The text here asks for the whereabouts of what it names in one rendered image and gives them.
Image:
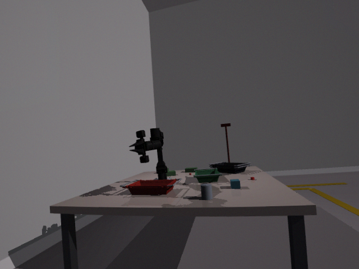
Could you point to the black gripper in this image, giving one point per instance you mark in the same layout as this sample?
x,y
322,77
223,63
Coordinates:
x,y
145,146

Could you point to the teal block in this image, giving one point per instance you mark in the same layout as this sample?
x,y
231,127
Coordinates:
x,y
235,183

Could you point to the grey cylinder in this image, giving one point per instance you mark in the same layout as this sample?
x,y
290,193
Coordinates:
x,y
206,191

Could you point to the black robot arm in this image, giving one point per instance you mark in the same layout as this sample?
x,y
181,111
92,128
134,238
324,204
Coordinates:
x,y
157,137

